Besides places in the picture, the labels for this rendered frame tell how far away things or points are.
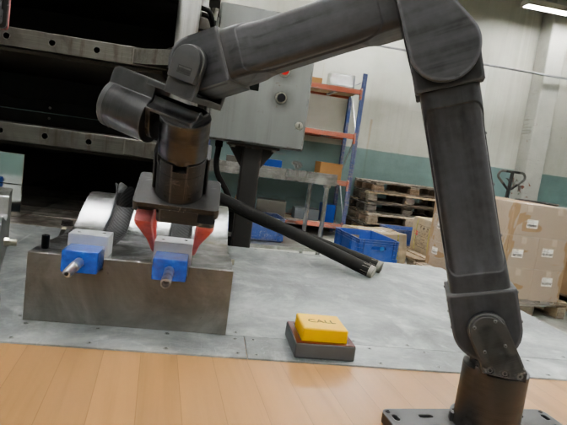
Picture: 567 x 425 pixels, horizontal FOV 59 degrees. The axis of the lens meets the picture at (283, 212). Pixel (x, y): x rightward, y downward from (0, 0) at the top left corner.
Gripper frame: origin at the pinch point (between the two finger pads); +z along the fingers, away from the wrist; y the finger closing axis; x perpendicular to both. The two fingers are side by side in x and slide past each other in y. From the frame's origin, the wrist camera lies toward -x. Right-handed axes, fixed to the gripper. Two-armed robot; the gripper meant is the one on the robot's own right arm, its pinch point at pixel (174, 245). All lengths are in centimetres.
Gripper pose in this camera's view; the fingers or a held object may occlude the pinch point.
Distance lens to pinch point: 69.0
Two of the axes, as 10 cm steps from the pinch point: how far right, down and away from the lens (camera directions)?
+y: -9.8, -1.2, -1.6
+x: 0.5, 6.1, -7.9
